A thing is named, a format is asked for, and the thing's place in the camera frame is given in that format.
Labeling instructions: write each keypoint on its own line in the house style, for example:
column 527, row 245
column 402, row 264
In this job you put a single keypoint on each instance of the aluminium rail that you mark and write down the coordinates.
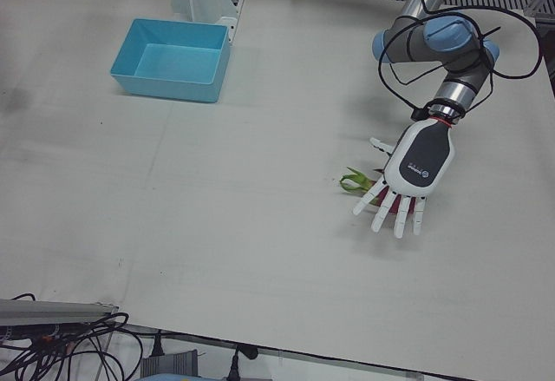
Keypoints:
column 52, row 309

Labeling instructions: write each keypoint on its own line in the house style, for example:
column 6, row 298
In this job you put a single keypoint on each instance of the grey box device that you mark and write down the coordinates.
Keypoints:
column 171, row 361

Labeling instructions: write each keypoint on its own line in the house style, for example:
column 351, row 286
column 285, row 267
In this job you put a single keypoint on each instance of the black power plug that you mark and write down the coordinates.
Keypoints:
column 235, row 361
column 157, row 346
column 251, row 352

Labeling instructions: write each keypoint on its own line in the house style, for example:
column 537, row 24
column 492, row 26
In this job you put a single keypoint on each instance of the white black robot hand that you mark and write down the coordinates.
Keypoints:
column 422, row 159

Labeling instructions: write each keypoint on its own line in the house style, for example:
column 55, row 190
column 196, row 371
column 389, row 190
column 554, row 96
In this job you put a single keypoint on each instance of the light blue plastic bin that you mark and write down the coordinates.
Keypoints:
column 173, row 64

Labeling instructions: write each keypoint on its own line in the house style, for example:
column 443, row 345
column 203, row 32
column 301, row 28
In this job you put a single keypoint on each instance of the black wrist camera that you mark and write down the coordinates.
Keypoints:
column 419, row 113

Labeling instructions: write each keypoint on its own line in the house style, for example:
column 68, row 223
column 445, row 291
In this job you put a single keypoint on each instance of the pink dragon fruit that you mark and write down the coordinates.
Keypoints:
column 352, row 180

